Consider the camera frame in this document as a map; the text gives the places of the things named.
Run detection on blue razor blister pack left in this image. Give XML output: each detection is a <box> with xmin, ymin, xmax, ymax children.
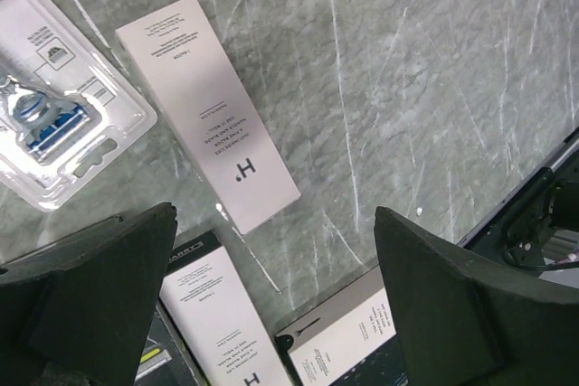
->
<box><xmin>1</xmin><ymin>0</ymin><xmax>157</xmax><ymax>212</ymax></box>

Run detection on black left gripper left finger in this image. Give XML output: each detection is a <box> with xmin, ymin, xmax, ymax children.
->
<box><xmin>1</xmin><ymin>202</ymin><xmax>177</xmax><ymax>385</ymax></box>

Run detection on white razor box upright centre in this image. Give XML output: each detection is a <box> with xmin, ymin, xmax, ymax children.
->
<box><xmin>116</xmin><ymin>0</ymin><xmax>300</xmax><ymax>234</ymax></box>

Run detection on white razor box bottom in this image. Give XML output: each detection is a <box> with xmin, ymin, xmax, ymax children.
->
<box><xmin>275</xmin><ymin>267</ymin><xmax>409</xmax><ymax>386</ymax></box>

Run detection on black green razor box left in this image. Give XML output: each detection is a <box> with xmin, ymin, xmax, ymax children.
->
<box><xmin>134</xmin><ymin>301</ymin><xmax>207</xmax><ymax>386</ymax></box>

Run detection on white razor box slanted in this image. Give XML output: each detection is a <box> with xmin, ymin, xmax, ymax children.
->
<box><xmin>159</xmin><ymin>231</ymin><xmax>292</xmax><ymax>386</ymax></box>

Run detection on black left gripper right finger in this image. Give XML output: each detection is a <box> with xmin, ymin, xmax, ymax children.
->
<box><xmin>374</xmin><ymin>207</ymin><xmax>578</xmax><ymax>385</ymax></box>

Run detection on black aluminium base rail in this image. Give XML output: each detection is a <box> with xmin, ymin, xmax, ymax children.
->
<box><xmin>459</xmin><ymin>130</ymin><xmax>578</xmax><ymax>277</ymax></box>

